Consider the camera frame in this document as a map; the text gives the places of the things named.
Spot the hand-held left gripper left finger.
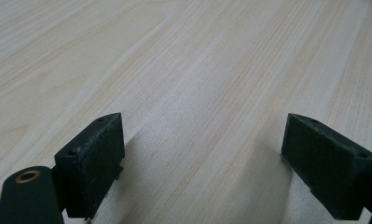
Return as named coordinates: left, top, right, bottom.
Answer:
left=53, top=112, right=126, bottom=221

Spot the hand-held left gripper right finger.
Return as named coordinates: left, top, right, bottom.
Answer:
left=281, top=113, right=372, bottom=221

